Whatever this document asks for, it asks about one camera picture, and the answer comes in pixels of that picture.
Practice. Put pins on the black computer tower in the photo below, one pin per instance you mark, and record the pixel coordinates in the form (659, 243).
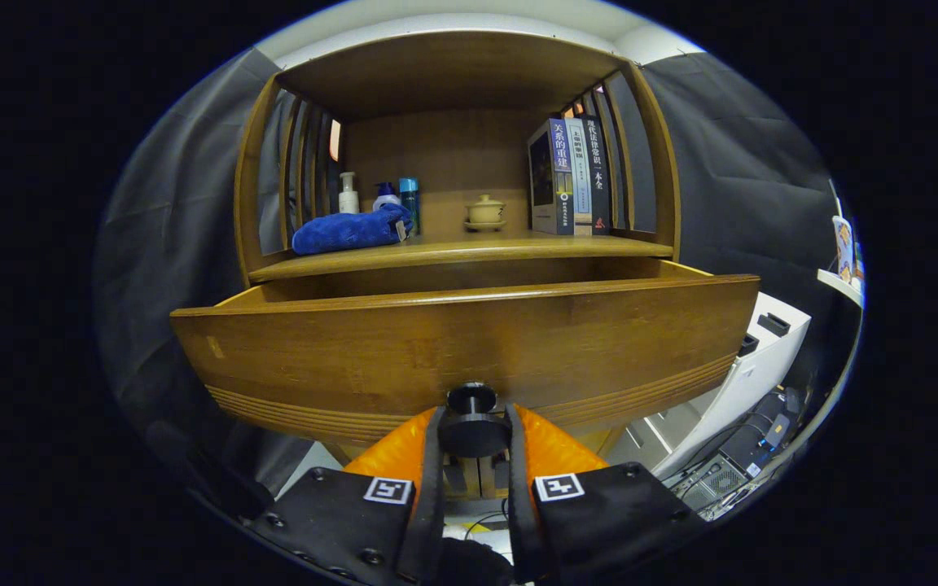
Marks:
(729, 472)

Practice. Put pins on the blue towel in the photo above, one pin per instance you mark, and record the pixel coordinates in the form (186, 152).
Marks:
(347, 232)

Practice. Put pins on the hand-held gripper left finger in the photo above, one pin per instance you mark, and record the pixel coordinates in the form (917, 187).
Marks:
(432, 488)

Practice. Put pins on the white drawer unit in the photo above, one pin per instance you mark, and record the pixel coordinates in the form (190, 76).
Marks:
(762, 366)

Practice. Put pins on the wooden countertop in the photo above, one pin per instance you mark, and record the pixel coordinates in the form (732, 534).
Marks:
(453, 248)

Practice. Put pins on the wooden cabinet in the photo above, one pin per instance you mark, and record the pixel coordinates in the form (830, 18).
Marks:
(453, 73)

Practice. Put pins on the book with pale spine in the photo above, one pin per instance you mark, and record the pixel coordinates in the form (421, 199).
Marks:
(579, 187)

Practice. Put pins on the white bottle with blue cap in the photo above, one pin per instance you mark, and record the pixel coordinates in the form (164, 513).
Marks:
(386, 198)

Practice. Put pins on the patterned paper cup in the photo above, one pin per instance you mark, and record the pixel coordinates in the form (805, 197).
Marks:
(843, 248)

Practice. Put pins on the book with blue spine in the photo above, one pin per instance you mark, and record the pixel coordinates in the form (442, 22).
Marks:
(560, 179)

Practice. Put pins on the teal bottle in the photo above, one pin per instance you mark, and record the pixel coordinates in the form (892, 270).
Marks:
(409, 195)

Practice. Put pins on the white pump bottle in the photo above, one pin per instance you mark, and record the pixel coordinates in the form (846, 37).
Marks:
(348, 199)

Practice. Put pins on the white side shelf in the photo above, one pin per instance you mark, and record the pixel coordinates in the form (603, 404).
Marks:
(839, 286)

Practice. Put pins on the book with black spine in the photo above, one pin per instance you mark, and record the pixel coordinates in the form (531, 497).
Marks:
(598, 179)

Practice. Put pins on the beige lidded teacup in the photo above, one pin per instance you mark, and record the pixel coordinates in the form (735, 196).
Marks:
(485, 213)

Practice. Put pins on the wooden drawer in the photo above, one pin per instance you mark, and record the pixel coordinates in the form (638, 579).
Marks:
(436, 342)

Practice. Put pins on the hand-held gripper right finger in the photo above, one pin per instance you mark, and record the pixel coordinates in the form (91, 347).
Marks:
(518, 488)

